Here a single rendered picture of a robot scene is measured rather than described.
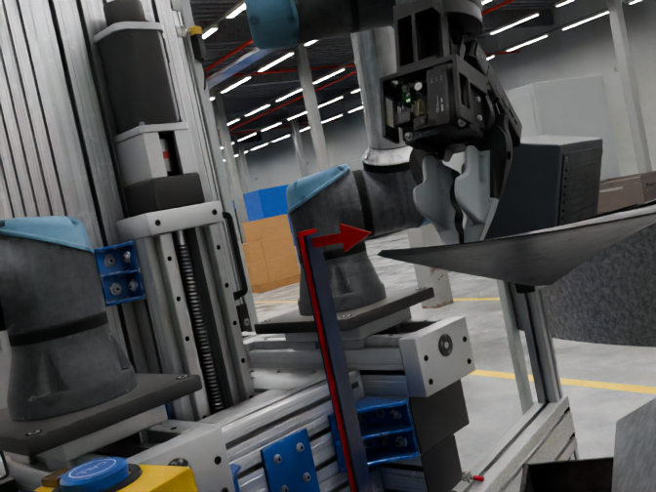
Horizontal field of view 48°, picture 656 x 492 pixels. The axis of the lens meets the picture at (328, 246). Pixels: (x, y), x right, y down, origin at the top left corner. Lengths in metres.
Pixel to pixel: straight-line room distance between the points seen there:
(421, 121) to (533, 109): 9.80
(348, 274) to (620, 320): 1.59
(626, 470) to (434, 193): 0.26
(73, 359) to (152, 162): 0.34
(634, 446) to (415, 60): 0.33
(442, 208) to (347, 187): 0.59
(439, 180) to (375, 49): 0.55
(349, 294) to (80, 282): 0.46
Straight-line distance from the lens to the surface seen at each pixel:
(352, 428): 0.67
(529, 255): 0.63
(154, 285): 1.11
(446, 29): 0.64
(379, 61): 1.17
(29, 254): 0.91
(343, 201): 1.20
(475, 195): 0.62
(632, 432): 0.58
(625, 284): 2.62
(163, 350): 1.13
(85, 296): 0.93
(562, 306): 2.84
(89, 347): 0.92
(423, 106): 0.62
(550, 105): 10.55
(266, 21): 0.77
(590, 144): 1.30
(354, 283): 1.20
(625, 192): 7.46
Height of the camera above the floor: 1.21
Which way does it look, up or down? 3 degrees down
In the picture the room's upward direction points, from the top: 12 degrees counter-clockwise
